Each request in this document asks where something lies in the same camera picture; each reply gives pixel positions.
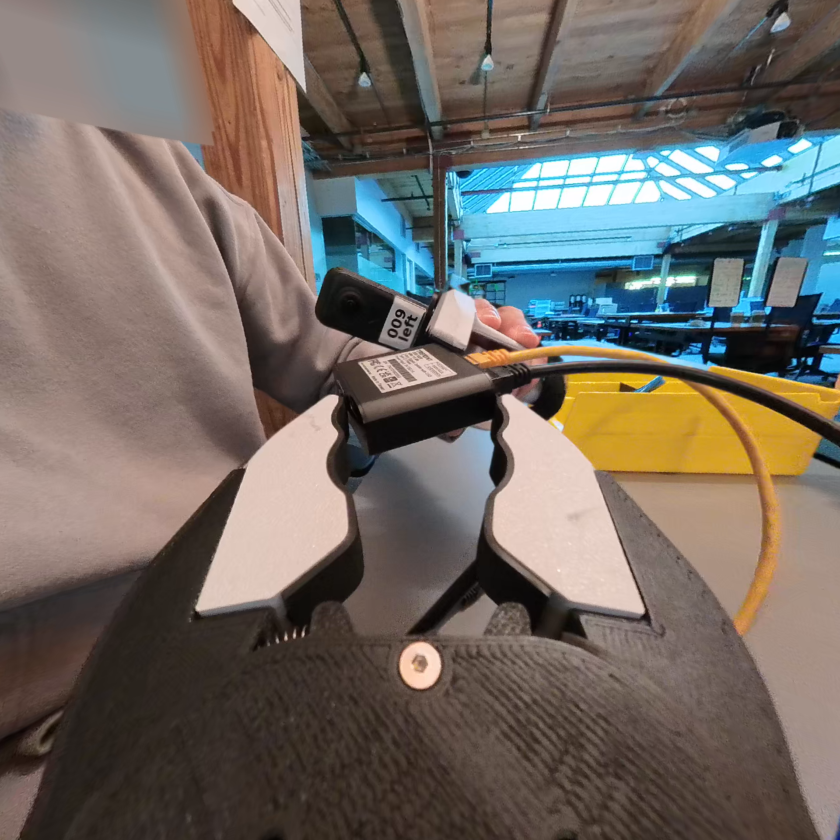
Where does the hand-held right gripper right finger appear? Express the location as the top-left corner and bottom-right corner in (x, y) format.
(476, 394), (647, 627)

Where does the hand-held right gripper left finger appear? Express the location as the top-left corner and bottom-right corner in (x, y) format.
(196, 394), (365, 624)

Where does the black network switch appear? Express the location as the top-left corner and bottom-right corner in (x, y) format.
(333, 344), (508, 457)

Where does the black network cable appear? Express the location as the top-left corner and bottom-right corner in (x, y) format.
(486, 360), (840, 470)

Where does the yellow network cable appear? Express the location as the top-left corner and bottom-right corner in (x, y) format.
(465, 346), (783, 636)

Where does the person's left forearm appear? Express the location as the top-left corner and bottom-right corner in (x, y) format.
(236, 197), (395, 413)

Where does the person's left hand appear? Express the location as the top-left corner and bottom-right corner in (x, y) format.
(474, 298), (544, 349)

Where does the yellow plastic bin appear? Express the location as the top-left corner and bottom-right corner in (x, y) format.
(551, 364), (840, 476)

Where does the long dark wooden table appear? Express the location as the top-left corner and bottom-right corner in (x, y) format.
(545, 314), (840, 368)

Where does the person's grey sweatshirt torso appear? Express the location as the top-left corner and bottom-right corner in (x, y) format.
(0, 108), (395, 614)

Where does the white paper sheet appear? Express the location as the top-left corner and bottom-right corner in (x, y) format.
(233, 0), (308, 93)

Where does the white standing sign board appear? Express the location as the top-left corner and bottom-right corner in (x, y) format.
(708, 257), (746, 308)
(765, 256), (810, 308)

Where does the black office chair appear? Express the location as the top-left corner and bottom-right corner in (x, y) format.
(764, 293), (824, 378)

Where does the wooden post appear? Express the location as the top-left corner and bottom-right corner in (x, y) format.
(187, 0), (317, 437)

